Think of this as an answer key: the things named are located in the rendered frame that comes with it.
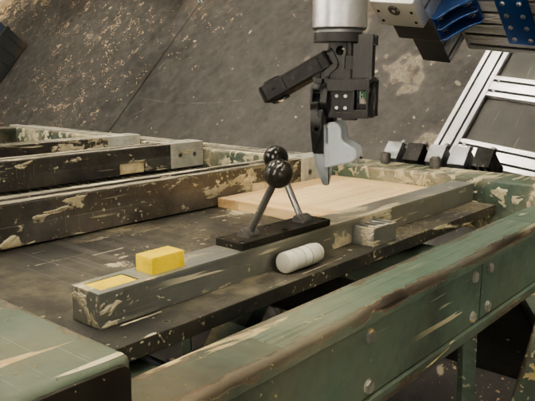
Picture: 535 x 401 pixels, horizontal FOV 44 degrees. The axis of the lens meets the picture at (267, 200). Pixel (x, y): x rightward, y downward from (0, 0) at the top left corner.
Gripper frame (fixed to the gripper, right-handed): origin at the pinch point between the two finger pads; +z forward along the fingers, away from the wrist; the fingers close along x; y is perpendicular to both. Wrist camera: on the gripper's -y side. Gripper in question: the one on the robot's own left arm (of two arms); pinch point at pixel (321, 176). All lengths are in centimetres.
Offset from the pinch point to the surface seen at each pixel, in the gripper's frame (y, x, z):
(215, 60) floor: -136, 259, -22
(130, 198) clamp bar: -36.8, 7.7, 7.4
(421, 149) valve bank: 4, 81, 5
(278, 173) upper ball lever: -1.8, -13.9, -2.3
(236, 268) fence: -6.6, -15.9, 10.1
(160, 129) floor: -159, 235, 17
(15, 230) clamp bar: -44.3, -12.9, 9.1
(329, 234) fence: 0.5, 3.6, 9.5
